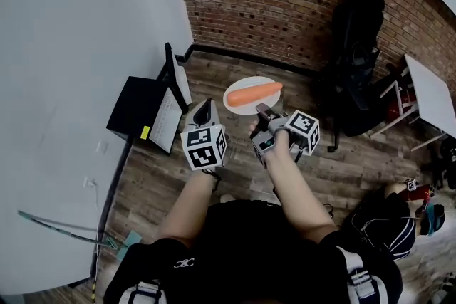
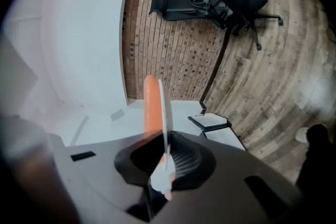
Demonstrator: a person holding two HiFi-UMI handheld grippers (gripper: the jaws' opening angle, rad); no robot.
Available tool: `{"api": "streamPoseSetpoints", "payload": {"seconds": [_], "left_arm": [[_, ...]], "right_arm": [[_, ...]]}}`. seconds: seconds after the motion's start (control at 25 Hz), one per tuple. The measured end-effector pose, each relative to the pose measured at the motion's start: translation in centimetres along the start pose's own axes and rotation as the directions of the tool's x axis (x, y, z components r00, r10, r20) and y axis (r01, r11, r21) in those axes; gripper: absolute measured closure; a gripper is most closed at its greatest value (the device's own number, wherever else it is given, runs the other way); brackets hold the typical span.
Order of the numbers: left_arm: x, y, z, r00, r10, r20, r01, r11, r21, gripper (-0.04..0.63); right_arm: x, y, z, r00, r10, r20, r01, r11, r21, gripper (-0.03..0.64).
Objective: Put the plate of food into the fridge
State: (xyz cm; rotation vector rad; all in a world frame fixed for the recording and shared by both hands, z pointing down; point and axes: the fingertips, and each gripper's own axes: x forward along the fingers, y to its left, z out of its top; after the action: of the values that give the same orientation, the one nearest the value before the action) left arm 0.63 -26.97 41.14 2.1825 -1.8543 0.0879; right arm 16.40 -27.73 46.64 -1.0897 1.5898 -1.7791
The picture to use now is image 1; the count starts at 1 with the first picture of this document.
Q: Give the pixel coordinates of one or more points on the white plate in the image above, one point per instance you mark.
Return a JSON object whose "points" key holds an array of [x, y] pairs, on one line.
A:
{"points": [[246, 109]]}

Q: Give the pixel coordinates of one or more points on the person's left forearm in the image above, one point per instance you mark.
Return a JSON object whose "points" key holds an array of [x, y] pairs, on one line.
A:
{"points": [[189, 206]]}

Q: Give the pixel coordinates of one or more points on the white table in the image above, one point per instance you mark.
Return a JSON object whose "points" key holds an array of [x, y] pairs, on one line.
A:
{"points": [[429, 96]]}

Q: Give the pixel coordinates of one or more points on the black office chair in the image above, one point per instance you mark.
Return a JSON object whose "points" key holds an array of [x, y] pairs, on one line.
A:
{"points": [[356, 82]]}

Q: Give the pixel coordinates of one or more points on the person's right forearm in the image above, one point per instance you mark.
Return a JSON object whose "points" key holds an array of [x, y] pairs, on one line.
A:
{"points": [[295, 195]]}

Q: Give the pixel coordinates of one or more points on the red box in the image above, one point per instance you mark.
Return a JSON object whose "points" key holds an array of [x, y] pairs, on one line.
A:
{"points": [[400, 107]]}

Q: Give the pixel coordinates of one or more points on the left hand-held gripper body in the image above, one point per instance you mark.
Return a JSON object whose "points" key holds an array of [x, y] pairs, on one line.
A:
{"points": [[203, 149]]}

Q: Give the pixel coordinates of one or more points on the black white patterned block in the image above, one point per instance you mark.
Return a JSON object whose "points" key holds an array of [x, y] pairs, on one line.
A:
{"points": [[412, 185]]}

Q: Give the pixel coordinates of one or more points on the yellow black striped pole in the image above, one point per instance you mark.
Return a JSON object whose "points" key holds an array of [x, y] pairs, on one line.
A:
{"points": [[93, 292]]}

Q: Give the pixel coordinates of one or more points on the orange carrot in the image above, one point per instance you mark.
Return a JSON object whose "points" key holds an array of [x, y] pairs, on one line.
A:
{"points": [[253, 95]]}

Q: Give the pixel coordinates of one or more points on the person's black shirt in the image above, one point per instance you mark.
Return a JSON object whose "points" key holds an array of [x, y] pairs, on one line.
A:
{"points": [[249, 252]]}

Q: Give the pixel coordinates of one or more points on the black white striped backpack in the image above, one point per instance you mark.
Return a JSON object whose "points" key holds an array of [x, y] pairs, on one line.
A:
{"points": [[384, 224]]}

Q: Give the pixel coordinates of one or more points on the teal seat cushion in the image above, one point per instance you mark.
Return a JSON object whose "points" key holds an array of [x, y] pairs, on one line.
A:
{"points": [[434, 219]]}

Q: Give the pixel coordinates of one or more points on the person's right hand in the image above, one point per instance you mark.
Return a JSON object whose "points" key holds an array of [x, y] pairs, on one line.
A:
{"points": [[280, 144]]}

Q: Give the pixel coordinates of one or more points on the teal flat mop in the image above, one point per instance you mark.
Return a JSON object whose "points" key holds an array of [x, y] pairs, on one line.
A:
{"points": [[121, 243]]}

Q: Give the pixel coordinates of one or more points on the black mini fridge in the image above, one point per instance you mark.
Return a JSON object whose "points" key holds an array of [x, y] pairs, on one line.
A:
{"points": [[132, 107]]}

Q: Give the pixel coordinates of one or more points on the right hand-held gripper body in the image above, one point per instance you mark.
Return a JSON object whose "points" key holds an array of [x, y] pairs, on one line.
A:
{"points": [[303, 124]]}

